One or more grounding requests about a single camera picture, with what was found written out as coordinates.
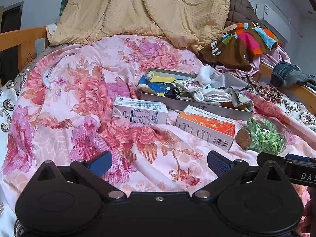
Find ornate white red bedsheet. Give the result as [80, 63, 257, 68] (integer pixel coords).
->
[0, 66, 316, 237]

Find black sock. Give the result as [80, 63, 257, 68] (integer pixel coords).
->
[164, 87, 182, 100]

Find pink floral quilt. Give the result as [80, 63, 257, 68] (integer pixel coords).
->
[2, 35, 215, 203]

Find cartoon painted tray box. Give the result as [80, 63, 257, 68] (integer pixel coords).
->
[137, 66, 253, 120]

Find white air conditioner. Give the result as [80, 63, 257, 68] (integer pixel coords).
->
[255, 4, 291, 44]

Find blue denim jeans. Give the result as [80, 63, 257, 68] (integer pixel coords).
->
[270, 61, 316, 90]

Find white milk carton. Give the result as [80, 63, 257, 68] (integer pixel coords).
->
[112, 97, 168, 125]

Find cartoon character plush pad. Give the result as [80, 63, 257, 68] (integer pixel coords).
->
[181, 79, 199, 93]

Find grey folded cloth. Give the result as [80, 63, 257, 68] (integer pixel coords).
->
[211, 73, 254, 111]

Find colourful striped brown garment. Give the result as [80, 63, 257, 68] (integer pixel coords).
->
[199, 22, 281, 72]

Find brown quilted jacket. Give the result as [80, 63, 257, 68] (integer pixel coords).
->
[224, 0, 260, 28]

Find white sock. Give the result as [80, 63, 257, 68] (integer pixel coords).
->
[194, 65, 219, 86]

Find yellow dotted blanket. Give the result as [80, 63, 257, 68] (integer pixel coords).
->
[48, 0, 230, 53]

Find orange white carton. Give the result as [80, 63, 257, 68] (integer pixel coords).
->
[176, 105, 236, 151]

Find wooden bed frame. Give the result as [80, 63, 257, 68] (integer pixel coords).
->
[1, 27, 316, 114]

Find jar of green beads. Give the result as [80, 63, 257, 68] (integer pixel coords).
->
[235, 115, 292, 156]

